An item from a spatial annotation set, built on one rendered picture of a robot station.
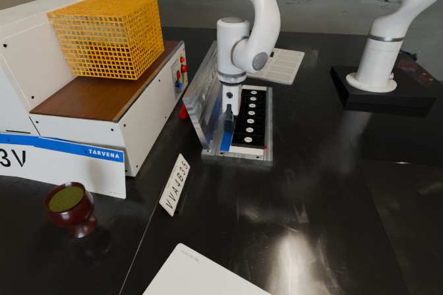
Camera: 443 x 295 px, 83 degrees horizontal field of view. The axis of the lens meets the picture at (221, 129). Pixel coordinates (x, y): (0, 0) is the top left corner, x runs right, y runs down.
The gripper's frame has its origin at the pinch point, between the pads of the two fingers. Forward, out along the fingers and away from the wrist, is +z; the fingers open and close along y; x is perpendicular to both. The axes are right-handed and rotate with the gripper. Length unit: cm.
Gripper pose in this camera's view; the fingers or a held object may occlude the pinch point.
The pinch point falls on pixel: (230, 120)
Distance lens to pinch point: 82.5
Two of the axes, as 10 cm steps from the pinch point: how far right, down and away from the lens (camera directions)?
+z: 0.0, 7.9, 6.1
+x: -9.9, -1.0, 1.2
